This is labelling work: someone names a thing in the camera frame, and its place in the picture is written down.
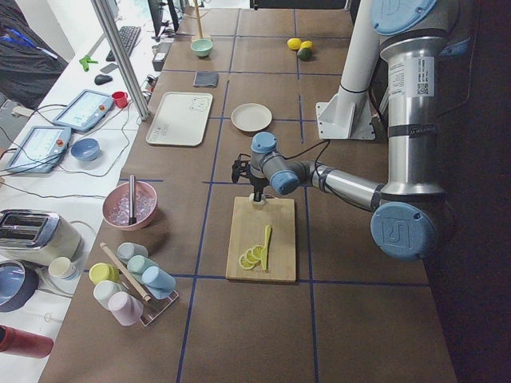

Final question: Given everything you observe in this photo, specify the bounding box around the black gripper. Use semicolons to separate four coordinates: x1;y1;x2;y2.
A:
231;153;268;202

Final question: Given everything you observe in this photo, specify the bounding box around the cream round plate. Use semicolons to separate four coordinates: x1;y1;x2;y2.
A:
231;103;272;132

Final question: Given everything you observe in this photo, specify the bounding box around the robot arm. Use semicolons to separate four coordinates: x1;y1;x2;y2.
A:
232;1;474;260

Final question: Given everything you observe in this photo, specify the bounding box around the white bear tray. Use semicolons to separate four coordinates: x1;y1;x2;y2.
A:
145;92;213;147

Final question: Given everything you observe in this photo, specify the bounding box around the wooden cutting board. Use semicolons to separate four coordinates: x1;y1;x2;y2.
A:
226;196;296;282

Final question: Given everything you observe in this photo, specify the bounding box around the yellow plastic knife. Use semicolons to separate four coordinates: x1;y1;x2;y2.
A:
260;225;272;271

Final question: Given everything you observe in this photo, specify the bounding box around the grey folded cloth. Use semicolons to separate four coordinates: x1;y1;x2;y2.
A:
193;71;219;88

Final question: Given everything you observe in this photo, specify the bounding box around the light blue cup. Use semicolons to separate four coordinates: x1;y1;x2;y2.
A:
141;266;176;300

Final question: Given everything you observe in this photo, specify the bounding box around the mint cup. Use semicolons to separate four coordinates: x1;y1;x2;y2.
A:
127;255;157;275

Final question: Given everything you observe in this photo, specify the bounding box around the pink bowl with ice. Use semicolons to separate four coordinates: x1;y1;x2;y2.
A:
102;181;158;231

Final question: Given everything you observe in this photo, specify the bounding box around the grey blue cup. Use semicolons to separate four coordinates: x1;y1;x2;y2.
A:
117;242;149;263

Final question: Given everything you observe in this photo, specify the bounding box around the yellow lemon upper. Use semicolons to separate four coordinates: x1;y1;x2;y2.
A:
287;38;303;51

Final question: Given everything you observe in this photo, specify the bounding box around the yellow lemon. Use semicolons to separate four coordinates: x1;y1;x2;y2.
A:
287;38;303;51
299;40;313;49

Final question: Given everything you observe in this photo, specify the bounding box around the mint green bowl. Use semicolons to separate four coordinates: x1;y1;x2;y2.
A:
190;38;213;58

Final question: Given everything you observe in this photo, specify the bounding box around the yellow lemon lower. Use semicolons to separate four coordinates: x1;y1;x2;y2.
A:
299;40;313;49

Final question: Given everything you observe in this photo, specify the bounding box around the clear acrylic cup rack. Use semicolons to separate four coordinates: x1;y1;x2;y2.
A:
120;274;179;326

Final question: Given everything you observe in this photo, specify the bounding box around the black box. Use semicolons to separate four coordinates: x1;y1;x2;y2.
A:
152;41;172;72

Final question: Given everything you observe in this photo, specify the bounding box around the red cup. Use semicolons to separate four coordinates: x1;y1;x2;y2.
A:
111;91;129;109

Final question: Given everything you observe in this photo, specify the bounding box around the wooden mug stand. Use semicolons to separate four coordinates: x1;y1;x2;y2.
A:
192;0;212;41

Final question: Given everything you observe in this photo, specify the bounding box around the pink cup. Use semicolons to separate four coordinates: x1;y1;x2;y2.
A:
108;291;144;326

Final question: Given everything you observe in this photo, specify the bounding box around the blue bowl on desk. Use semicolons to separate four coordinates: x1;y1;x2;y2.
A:
70;138;101;162

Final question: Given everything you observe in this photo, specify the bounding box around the yellow cup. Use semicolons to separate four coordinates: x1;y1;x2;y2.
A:
89;263;120;285

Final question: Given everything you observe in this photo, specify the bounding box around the white cup on rack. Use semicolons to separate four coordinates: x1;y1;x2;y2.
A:
93;280;125;310

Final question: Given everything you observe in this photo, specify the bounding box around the teach pendant far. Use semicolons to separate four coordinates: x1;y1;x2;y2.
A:
52;89;113;132

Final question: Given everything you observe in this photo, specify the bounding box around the teach pendant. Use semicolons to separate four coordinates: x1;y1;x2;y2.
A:
52;89;113;132
7;126;72;174

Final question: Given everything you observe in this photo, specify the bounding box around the black computer mouse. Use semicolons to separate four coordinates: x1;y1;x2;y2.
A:
94;74;113;85

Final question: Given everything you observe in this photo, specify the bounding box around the black keyboard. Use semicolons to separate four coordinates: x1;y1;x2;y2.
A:
118;26;141;56

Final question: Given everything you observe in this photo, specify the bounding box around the cream paper cup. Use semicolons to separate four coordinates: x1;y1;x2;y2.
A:
48;257;79;281

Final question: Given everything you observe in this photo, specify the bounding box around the green clamp tool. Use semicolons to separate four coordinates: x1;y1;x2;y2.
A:
79;55;98;72

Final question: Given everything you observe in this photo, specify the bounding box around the teach pendant near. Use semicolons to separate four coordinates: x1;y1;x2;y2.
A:
7;126;72;174

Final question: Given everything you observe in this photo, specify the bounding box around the white metal toaster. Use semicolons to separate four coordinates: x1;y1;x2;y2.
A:
1;209;81;266

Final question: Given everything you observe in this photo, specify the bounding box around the dark blue bowl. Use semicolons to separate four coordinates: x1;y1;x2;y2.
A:
1;260;39;313

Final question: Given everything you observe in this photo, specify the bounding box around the person in black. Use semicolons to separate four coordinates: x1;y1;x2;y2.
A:
1;1;68;109

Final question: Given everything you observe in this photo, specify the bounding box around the red bottle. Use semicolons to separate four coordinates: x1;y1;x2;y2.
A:
1;325;53;359

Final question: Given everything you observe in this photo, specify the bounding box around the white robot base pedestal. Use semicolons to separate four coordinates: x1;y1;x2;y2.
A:
316;1;383;140

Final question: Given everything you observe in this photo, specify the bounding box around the metal black handled scoop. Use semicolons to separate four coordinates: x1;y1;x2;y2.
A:
128;175;137;226

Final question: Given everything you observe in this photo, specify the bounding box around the aluminium frame post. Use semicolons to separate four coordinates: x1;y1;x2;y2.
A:
91;0;150;121

